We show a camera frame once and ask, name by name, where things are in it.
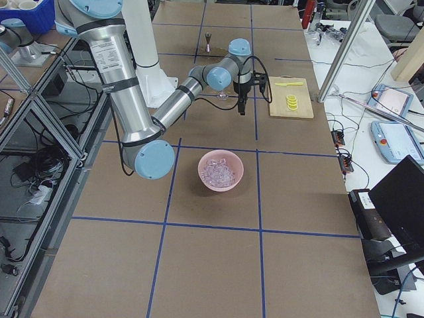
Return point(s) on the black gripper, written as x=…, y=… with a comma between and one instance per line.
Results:
x=240, y=88

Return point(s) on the steel double jigger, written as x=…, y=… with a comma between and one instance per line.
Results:
x=208, y=40

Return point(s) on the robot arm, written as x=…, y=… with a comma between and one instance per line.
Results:
x=120, y=37

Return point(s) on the clear wine glass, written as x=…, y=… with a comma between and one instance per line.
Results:
x=222, y=95

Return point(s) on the clear ice cubes pile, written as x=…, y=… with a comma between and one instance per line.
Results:
x=217, y=173

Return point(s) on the bamboo cutting board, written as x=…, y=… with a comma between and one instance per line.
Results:
x=278, y=106

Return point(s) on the yellow plastic knife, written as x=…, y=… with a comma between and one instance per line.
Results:
x=285, y=84

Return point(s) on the pink bowl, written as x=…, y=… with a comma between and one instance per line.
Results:
x=233, y=161

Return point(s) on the metal rod green tip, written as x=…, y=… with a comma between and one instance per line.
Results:
x=396, y=118

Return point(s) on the red cylinder bottle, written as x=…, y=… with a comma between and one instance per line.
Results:
x=307, y=13

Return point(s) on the blue teach pendant far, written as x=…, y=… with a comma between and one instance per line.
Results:
x=390, y=100

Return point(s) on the blue teach pendant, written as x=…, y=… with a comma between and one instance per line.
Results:
x=390, y=100
x=396, y=141

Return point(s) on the blue teach pendant near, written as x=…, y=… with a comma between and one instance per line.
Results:
x=396, y=141

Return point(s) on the grey office chair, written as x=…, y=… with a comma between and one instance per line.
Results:
x=402, y=26

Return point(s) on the black box white label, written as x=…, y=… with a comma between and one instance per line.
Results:
x=369, y=221

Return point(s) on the black laptop computer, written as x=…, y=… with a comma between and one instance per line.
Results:
x=398, y=198

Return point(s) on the blue storage bin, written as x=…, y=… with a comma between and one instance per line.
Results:
x=38, y=20

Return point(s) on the black monitor stand base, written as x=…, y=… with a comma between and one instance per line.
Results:
x=387, y=267

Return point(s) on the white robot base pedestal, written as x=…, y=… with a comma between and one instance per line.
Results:
x=156, y=86

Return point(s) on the aluminium frame post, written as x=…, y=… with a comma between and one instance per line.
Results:
x=356, y=23

